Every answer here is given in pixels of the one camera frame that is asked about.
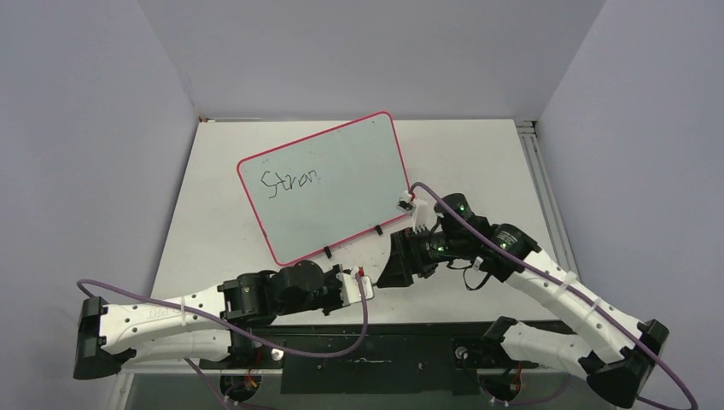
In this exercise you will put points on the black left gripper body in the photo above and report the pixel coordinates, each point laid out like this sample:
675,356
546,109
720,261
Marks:
328,297

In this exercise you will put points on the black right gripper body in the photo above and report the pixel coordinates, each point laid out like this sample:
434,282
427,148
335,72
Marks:
427,249

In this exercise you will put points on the pink framed whiteboard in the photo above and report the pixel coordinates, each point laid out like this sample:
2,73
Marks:
317,192

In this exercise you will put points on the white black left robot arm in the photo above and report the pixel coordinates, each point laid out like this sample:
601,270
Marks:
212,324

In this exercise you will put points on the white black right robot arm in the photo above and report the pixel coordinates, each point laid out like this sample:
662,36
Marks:
612,351

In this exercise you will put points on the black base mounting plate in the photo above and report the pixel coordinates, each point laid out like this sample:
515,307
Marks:
392,359

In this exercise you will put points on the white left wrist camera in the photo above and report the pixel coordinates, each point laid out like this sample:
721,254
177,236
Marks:
355,286

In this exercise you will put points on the aluminium front rail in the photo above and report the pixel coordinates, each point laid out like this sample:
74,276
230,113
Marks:
169,367

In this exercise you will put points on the aluminium rail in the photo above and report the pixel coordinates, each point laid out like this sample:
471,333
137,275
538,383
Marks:
526,130
169,367

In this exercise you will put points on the aluminium rail right side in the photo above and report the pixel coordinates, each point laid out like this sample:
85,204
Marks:
526,130

